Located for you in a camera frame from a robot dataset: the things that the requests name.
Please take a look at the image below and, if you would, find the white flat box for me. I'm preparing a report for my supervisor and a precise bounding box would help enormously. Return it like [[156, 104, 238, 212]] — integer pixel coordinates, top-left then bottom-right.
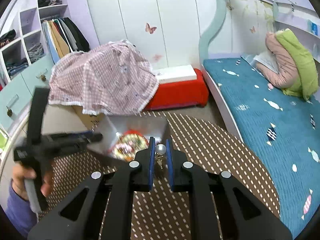
[[152, 64, 197, 84]]

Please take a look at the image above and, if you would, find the pink checkered cloth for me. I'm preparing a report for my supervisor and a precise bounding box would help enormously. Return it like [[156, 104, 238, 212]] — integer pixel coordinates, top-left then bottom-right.
[[48, 40, 159, 115]]

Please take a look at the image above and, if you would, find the dark brown storage box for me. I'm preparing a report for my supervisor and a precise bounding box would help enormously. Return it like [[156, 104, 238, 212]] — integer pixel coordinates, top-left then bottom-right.
[[88, 116, 170, 166]]

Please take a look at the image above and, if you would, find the green folded blanket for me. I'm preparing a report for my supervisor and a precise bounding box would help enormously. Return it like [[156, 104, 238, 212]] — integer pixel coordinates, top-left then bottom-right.
[[275, 28, 318, 101]]

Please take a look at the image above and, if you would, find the silver ball keychain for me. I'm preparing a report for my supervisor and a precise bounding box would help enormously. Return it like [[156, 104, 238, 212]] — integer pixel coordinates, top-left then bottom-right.
[[155, 144, 167, 180]]

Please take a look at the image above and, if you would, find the red ottoman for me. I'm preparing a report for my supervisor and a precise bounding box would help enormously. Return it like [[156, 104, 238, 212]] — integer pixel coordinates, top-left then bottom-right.
[[144, 69, 209, 111]]

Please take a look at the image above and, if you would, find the blue box on shelf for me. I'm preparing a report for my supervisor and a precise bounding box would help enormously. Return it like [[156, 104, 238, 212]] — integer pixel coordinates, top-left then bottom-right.
[[307, 20, 318, 36]]

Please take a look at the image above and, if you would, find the purple sleeve forearm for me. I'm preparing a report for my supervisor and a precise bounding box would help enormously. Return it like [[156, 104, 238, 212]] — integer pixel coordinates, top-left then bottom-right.
[[5, 180, 37, 238]]

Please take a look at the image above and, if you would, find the white pillow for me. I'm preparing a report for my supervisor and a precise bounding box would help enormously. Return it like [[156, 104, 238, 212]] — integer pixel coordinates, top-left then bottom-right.
[[253, 50, 279, 74]]

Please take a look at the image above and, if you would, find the hanging clothes row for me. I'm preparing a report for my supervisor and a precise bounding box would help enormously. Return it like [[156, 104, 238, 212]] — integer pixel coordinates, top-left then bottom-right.
[[41, 17, 90, 63]]

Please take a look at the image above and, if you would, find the white wardrobe with butterflies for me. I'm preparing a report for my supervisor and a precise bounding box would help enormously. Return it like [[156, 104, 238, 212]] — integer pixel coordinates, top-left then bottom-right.
[[87, 0, 216, 69]]

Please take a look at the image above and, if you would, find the jewelry pile in box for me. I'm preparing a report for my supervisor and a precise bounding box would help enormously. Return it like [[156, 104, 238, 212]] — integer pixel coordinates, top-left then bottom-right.
[[108, 129, 149, 162]]

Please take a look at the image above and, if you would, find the teal bed mattress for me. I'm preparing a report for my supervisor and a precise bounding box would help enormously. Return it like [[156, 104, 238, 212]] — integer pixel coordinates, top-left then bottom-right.
[[203, 58, 319, 237]]

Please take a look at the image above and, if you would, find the cardboard box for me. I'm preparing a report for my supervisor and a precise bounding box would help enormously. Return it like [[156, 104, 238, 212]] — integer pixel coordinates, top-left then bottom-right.
[[72, 106, 105, 131]]

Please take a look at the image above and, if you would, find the pink folded blanket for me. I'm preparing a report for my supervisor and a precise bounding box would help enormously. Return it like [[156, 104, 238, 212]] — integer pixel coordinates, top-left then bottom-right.
[[255, 33, 298, 89]]

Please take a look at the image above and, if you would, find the lilac open shelf unit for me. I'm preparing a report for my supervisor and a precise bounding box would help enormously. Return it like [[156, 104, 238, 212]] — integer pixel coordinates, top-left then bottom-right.
[[1, 0, 70, 85]]

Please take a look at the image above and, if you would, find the person's left hand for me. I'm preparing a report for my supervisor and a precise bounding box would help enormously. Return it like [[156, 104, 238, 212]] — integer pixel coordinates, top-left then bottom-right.
[[11, 162, 54, 200]]

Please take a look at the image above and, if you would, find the brown polka dot tablecloth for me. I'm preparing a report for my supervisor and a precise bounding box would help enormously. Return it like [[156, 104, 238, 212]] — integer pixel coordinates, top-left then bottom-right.
[[39, 110, 281, 240]]

